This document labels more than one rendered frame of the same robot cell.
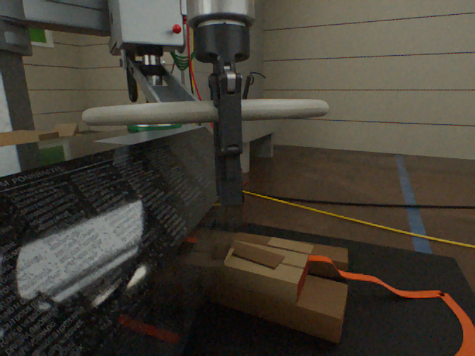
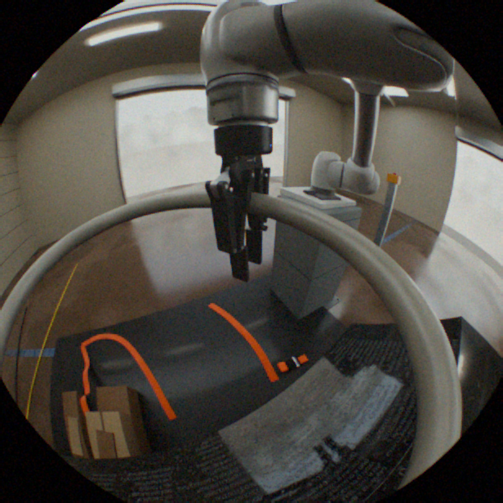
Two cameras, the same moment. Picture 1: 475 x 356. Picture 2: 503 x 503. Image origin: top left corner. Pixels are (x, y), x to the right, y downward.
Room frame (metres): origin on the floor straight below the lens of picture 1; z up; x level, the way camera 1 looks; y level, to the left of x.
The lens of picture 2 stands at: (0.61, 0.17, 1.03)
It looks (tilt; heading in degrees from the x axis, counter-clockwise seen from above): 32 degrees down; 218
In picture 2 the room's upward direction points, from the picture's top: straight up
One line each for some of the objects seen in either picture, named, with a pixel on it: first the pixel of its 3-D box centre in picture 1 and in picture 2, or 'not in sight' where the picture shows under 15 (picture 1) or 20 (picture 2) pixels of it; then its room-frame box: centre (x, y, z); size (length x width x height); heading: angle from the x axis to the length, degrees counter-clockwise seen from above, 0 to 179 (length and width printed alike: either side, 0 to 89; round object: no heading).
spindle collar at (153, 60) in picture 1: (148, 44); not in sight; (1.25, 0.34, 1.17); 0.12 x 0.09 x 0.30; 25
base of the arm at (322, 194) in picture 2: not in sight; (320, 191); (-0.40, -0.10, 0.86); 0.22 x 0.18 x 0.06; 149
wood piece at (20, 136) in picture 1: (30, 138); not in sight; (1.23, 0.85, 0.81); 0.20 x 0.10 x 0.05; 76
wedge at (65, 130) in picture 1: (63, 131); not in sight; (1.47, 0.85, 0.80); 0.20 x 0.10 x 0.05; 19
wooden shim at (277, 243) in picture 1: (290, 246); (75, 436); (1.56, -0.31, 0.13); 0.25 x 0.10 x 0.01; 65
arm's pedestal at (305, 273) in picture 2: not in sight; (311, 255); (-0.42, -0.09, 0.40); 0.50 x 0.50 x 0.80; 65
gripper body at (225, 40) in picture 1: (223, 66); (243, 159); (0.43, 0.02, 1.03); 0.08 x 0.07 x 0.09; 10
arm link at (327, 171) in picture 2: not in sight; (327, 169); (-0.42, -0.08, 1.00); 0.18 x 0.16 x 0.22; 95
